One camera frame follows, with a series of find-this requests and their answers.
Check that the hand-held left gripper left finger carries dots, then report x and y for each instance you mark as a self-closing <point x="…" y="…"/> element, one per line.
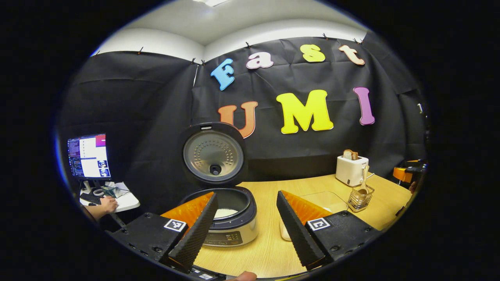
<point x="193" y="234"/>

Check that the toasted bread slice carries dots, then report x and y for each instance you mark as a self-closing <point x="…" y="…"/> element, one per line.
<point x="350" y="155"/>

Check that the black keyboard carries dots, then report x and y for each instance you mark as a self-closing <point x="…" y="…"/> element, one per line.
<point x="90" y="199"/>

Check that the white side table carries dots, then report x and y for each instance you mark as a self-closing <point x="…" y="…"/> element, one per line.
<point x="127" y="201"/>

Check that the computer monitor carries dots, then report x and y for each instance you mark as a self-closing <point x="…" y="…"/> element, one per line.
<point x="91" y="158"/>

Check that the white tape roll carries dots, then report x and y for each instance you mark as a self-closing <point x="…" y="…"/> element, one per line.
<point x="99" y="192"/>

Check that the clear plastic bag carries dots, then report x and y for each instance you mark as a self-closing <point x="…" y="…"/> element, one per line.
<point x="109" y="191"/>

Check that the wooden spoon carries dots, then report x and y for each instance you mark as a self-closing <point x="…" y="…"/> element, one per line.
<point x="362" y="192"/>

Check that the black silver rice cooker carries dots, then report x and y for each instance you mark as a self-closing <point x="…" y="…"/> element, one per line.
<point x="213" y="156"/>

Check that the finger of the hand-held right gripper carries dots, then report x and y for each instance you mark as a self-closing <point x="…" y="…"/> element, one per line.
<point x="402" y="175"/>

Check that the black backdrop cloth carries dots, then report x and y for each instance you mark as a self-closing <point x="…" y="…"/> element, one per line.
<point x="136" y="117"/>

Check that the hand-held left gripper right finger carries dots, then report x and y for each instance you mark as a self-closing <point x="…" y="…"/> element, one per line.
<point x="297" y="230"/>

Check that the glass dish of white rice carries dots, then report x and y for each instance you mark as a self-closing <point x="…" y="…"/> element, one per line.
<point x="332" y="201"/>

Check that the white toaster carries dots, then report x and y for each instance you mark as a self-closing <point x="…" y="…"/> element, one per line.
<point x="349" y="171"/>

